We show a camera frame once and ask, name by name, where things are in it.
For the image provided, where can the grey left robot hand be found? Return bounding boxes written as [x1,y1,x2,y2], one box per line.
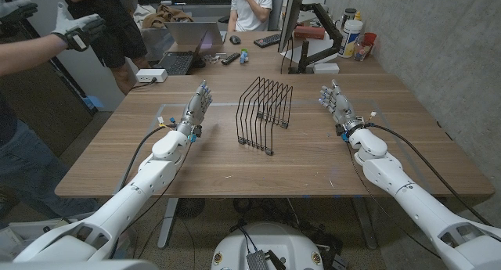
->
[175,79,214,137]

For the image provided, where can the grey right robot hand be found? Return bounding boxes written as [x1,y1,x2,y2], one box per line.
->
[318,79,366,136]

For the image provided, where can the bare forearm of gloved person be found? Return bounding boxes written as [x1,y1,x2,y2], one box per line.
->
[0,33,67,77]

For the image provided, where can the flat white box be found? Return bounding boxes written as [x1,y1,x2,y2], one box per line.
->
[312,62,341,75]

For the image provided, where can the black laptop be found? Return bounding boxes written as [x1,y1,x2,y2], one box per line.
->
[154,29,208,76]

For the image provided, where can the white power strip box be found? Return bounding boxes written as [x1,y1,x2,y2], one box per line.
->
[135,68,168,84]

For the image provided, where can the clear plastic cup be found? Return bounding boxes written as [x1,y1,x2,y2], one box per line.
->
[353,41,372,63]

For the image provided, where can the black remote control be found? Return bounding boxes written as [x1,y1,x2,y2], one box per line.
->
[221,52,241,66]

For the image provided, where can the white paper sheet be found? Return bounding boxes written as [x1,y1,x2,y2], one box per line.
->
[281,37,341,66]

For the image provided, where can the white wipes canister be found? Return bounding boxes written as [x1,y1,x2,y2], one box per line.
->
[337,19,364,59]

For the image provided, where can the silver laptop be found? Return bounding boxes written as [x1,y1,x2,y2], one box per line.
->
[164,21,228,46]

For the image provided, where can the red book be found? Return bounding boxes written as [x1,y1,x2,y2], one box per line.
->
[293,25,326,41]

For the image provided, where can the black lidded jar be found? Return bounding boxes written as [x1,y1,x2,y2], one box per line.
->
[341,7,358,31]

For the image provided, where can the brown jacket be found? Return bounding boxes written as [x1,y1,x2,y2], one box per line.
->
[141,3,195,29]

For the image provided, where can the black keyboard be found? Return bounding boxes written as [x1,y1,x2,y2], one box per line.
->
[253,33,282,49]

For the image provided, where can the black computer monitor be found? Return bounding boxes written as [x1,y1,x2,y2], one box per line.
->
[277,0,306,53]

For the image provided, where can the black round fan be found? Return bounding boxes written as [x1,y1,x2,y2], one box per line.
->
[175,198,207,220]

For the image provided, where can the standing person in black shorts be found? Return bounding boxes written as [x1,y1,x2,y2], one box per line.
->
[58,0,152,95]

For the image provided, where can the seated person in white shirt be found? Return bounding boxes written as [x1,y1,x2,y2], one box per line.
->
[226,0,274,32]

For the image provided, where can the grey office chair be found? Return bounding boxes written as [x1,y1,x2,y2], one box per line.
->
[268,0,286,31]

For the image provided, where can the grey table leg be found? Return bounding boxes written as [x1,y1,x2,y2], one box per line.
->
[157,198,179,250]
[351,197,379,250]

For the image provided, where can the grey black glove with label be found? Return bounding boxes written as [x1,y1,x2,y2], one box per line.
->
[50,2,106,52]

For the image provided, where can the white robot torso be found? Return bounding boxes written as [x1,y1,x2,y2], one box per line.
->
[211,221,325,270]

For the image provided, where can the dark brown cabinet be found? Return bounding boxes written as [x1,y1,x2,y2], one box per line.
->
[0,19,99,157]

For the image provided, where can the grey finned module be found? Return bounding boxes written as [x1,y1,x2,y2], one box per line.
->
[246,250,269,270]

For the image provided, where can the gloved person in jeans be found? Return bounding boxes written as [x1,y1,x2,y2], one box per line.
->
[0,93,99,224]

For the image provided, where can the white plastic bin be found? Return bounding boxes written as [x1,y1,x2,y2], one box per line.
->
[0,213,95,259]

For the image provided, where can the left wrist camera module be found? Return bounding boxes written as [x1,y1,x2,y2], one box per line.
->
[188,124,204,142]

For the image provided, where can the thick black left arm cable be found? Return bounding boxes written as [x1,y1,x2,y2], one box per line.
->
[117,123,175,191]

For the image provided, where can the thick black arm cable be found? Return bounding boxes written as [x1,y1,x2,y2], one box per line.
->
[117,123,175,191]
[366,122,495,227]

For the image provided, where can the black wire file stand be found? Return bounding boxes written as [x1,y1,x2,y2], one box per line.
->
[235,76,294,157]

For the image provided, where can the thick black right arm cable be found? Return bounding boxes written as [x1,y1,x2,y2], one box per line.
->
[366,122,495,227]

